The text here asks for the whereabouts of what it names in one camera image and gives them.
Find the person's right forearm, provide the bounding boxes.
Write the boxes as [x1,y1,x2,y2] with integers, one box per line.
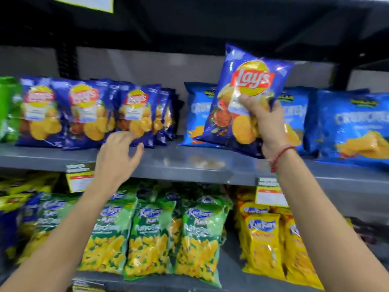
[271,147,389,292]

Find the person's left forearm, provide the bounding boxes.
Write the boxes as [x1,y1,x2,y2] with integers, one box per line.
[0,179,120,292]

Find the bright green chip bag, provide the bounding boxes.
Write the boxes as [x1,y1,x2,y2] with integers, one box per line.
[0,76,24,144]

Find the yellow bordered white sign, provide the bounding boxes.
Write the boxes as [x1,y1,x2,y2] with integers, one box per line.
[46,0,114,14]

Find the black metal shelf board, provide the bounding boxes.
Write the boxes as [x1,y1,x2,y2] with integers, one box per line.
[0,0,389,72]

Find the person's left hand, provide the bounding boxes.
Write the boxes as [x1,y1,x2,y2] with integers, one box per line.
[94,131,144,192]

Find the black shelf upright post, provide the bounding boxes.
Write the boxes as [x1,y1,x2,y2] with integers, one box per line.
[331,61,354,91]
[56,42,80,81]

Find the light blue chip bag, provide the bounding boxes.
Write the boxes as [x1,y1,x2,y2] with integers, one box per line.
[179,82,218,148]
[278,86,310,156]
[305,89,389,172]

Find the person's right hand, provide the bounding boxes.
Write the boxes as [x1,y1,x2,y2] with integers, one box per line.
[240,94,297,161]

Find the red thread bracelet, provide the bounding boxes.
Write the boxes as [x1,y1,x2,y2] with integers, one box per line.
[270,145,297,173]

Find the blue and yellow snack packet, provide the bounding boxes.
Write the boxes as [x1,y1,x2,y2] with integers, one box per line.
[0,194,41,260]

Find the row of yellow snack packets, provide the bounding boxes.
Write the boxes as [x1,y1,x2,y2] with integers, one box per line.
[233,186,325,290]

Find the row of dark blue packets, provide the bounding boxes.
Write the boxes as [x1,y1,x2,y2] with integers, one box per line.
[15,76,185,150]

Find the row of green snack packets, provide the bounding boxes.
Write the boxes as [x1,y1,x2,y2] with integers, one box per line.
[18,179,233,288]

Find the pile of yellow crisp packets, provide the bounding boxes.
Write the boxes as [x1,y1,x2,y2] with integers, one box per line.
[0,171,60,212]

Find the dark blue chip bag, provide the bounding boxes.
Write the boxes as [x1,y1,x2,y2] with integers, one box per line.
[197,44,294,159]

